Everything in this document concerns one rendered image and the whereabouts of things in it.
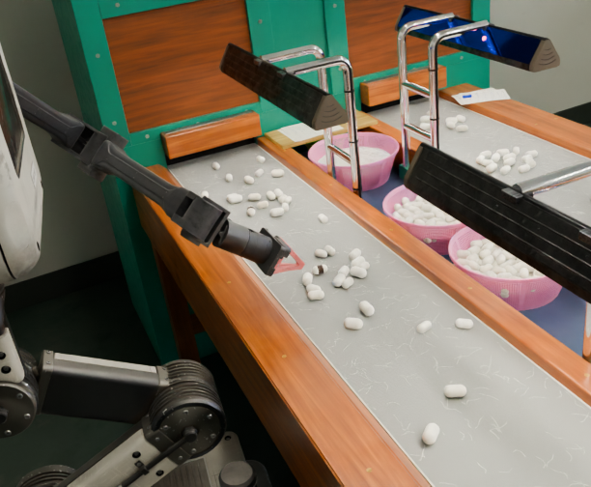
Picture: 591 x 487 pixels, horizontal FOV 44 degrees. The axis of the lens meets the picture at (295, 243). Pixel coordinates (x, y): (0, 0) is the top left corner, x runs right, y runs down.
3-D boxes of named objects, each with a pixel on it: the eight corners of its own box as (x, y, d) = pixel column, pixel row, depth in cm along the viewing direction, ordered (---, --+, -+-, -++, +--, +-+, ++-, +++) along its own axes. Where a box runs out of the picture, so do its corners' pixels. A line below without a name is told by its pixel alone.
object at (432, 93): (436, 200, 199) (433, 35, 178) (399, 177, 216) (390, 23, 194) (494, 182, 205) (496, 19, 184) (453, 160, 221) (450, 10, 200)
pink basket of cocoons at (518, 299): (499, 334, 144) (500, 294, 140) (425, 276, 166) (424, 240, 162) (605, 293, 152) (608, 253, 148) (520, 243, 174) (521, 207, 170)
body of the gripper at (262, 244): (269, 229, 149) (239, 216, 145) (289, 249, 140) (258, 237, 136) (254, 256, 150) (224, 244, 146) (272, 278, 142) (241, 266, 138)
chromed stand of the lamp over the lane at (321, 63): (304, 243, 187) (282, 71, 166) (274, 214, 203) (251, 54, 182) (369, 221, 193) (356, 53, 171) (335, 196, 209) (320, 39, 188)
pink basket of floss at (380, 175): (384, 200, 203) (382, 169, 198) (296, 193, 214) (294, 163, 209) (410, 162, 224) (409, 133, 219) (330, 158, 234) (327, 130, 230)
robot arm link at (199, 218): (70, 162, 159) (98, 121, 159) (90, 174, 163) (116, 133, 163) (183, 243, 132) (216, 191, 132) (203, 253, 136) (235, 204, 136)
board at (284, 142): (282, 150, 221) (282, 146, 220) (265, 136, 233) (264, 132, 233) (378, 124, 231) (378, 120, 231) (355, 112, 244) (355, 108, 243)
